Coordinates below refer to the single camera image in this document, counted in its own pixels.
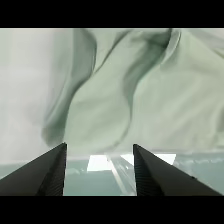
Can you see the pale green garment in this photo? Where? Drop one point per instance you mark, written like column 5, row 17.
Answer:
column 146, row 96

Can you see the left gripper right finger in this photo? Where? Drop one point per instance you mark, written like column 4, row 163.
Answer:
column 160, row 176

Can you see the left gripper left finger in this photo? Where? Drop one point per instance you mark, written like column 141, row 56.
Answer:
column 40, row 175

